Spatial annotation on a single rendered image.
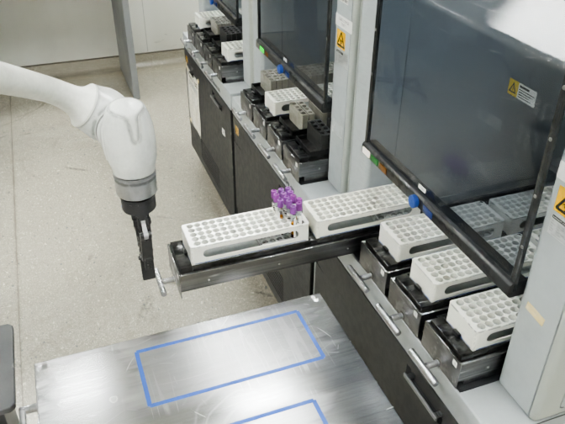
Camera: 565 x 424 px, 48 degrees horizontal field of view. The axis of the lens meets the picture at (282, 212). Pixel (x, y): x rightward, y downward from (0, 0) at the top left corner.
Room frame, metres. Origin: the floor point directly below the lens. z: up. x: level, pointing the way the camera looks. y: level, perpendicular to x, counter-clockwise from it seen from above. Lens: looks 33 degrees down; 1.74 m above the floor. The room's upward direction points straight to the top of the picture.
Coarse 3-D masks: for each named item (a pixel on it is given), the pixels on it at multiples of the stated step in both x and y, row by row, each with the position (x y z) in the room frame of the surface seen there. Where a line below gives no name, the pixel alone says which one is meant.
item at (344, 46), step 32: (256, 0) 2.32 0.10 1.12; (352, 0) 1.61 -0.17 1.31; (256, 32) 2.33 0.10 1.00; (352, 32) 1.60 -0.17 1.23; (256, 64) 2.33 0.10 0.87; (352, 64) 1.60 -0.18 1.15; (352, 96) 1.60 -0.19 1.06; (256, 160) 2.06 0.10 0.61; (256, 192) 2.07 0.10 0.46; (320, 192) 1.63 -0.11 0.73; (288, 288) 1.74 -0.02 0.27
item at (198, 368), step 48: (192, 336) 0.93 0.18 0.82; (240, 336) 0.94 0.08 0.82; (288, 336) 0.94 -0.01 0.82; (336, 336) 0.94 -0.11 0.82; (48, 384) 0.81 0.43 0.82; (96, 384) 0.81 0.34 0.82; (144, 384) 0.81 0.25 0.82; (192, 384) 0.81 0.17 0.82; (240, 384) 0.81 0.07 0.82; (288, 384) 0.81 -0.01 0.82; (336, 384) 0.81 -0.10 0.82
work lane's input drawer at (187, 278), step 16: (320, 240) 1.28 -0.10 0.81; (336, 240) 1.29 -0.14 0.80; (352, 240) 1.30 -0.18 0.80; (176, 256) 1.20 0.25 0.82; (240, 256) 1.21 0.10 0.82; (256, 256) 1.22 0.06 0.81; (272, 256) 1.22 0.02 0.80; (288, 256) 1.24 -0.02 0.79; (304, 256) 1.25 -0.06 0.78; (320, 256) 1.27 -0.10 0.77; (336, 256) 1.28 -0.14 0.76; (176, 272) 1.18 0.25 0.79; (192, 272) 1.16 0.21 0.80; (208, 272) 1.16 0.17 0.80; (224, 272) 1.18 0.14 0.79; (240, 272) 1.19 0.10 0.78; (256, 272) 1.21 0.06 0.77; (160, 288) 1.16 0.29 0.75; (192, 288) 1.15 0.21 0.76
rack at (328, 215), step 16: (352, 192) 1.42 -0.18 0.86; (368, 192) 1.44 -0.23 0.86; (384, 192) 1.43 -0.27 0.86; (400, 192) 1.43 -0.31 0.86; (304, 208) 1.36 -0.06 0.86; (320, 208) 1.35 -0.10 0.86; (336, 208) 1.34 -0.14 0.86; (352, 208) 1.36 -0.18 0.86; (368, 208) 1.35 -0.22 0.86; (384, 208) 1.35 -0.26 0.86; (400, 208) 1.36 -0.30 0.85; (416, 208) 1.38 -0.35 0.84; (320, 224) 1.28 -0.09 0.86; (336, 224) 1.36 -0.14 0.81; (352, 224) 1.36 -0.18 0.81; (368, 224) 1.33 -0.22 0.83
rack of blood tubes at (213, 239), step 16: (192, 224) 1.27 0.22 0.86; (208, 224) 1.27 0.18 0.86; (224, 224) 1.27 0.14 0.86; (240, 224) 1.27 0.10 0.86; (256, 224) 1.27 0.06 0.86; (272, 224) 1.27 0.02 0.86; (288, 224) 1.27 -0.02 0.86; (304, 224) 1.27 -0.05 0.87; (192, 240) 1.21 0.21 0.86; (208, 240) 1.20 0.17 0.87; (224, 240) 1.20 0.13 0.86; (240, 240) 1.21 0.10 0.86; (256, 240) 1.28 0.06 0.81; (272, 240) 1.26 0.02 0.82; (288, 240) 1.26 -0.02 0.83; (192, 256) 1.17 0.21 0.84; (208, 256) 1.22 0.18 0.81; (224, 256) 1.20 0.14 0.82
